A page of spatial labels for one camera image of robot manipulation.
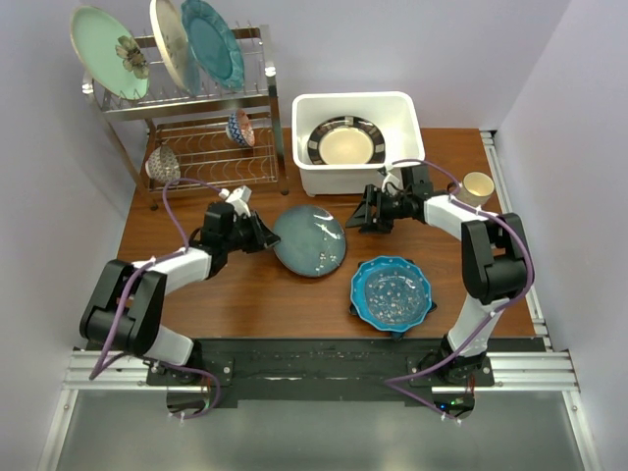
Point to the grey patterned bowl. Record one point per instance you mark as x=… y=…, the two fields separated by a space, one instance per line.
x=162 y=166

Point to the cream mug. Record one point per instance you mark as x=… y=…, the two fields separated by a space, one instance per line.
x=474 y=191

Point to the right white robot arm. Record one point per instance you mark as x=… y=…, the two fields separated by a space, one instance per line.
x=497 y=269

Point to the mint floral plate on rack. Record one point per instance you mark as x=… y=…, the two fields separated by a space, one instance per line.
x=109 y=53

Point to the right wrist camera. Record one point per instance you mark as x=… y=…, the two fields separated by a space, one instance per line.
x=391 y=184

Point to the cream plate on rack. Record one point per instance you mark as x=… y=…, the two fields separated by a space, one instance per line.
x=171 y=40

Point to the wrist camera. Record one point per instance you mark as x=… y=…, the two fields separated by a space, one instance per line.
x=391 y=184
x=238 y=198

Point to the dark blue glazed plate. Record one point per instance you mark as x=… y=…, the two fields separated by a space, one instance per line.
x=313 y=242

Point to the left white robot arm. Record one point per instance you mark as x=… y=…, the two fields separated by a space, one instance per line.
x=125 y=309

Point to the metal dish rack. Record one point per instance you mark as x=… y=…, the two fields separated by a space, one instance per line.
x=195 y=126

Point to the teal plate on rack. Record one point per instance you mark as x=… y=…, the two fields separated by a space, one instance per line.
x=213 y=44

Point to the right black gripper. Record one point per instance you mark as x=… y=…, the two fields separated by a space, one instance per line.
x=362 y=218

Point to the white plastic bin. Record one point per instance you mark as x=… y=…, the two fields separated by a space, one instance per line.
x=393 y=112

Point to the blue patterned bowl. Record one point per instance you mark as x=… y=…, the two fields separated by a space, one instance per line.
x=239 y=129

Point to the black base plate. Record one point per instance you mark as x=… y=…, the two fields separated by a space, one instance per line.
x=330 y=369

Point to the black striped plate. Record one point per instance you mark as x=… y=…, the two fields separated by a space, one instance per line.
x=346 y=140

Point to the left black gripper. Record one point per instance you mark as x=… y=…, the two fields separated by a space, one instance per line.
x=262 y=236

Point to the blue scalloped plate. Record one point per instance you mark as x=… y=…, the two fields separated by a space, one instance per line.
x=391 y=294

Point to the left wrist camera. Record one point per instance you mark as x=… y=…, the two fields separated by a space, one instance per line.
x=238 y=198

